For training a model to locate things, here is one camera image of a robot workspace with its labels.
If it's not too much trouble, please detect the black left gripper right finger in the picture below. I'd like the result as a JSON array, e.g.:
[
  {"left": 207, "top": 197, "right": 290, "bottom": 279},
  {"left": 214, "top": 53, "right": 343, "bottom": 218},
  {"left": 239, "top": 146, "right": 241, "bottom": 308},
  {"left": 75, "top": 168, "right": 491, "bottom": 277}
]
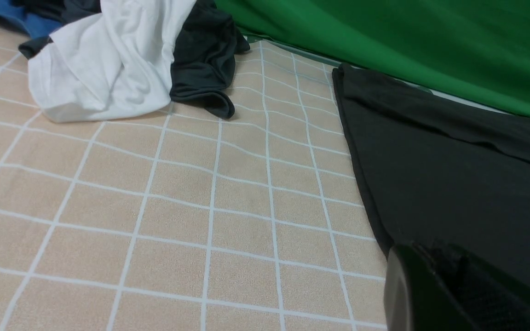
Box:
[{"left": 431, "top": 245, "right": 530, "bottom": 331}]

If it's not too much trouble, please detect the beige checkered tablecloth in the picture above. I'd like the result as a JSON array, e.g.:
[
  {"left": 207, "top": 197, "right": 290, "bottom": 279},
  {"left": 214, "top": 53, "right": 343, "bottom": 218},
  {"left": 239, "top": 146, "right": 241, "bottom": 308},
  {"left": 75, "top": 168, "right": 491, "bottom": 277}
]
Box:
[{"left": 0, "top": 28, "right": 386, "bottom": 331}]

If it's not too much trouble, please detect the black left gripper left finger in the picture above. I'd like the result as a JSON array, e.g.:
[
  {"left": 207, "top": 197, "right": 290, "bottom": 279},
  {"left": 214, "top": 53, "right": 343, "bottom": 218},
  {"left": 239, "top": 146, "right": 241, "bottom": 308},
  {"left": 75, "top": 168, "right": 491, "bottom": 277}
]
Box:
[{"left": 384, "top": 245, "right": 477, "bottom": 331}]

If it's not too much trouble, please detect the dark gray long-sleeve shirt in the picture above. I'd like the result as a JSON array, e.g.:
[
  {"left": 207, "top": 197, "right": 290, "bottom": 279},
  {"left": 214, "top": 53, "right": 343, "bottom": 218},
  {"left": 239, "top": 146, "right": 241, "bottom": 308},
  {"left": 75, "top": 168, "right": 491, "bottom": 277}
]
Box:
[{"left": 332, "top": 63, "right": 530, "bottom": 287}]

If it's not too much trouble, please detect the dark teal crumpled garment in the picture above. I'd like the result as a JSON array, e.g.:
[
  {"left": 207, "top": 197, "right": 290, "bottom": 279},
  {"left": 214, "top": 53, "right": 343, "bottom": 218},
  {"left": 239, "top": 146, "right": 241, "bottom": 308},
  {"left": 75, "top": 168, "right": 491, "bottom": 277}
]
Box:
[{"left": 20, "top": 0, "right": 250, "bottom": 119}]

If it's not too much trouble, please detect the green backdrop cloth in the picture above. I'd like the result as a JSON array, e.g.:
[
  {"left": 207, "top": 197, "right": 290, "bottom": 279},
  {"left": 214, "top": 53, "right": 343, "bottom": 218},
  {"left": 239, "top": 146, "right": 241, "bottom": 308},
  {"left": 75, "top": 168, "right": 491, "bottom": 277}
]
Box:
[{"left": 216, "top": 0, "right": 530, "bottom": 117}]

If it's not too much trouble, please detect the white crumpled shirt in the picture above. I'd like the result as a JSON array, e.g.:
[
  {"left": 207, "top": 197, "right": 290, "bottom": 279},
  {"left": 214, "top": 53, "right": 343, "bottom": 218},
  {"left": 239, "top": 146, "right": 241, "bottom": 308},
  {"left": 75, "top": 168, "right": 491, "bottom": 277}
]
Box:
[{"left": 28, "top": 0, "right": 195, "bottom": 122}]

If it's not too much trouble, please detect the blue crumpled garment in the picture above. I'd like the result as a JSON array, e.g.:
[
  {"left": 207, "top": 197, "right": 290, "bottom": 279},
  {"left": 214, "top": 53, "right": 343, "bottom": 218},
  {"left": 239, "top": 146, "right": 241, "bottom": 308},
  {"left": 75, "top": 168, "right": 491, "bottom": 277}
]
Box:
[{"left": 0, "top": 0, "right": 63, "bottom": 38}]

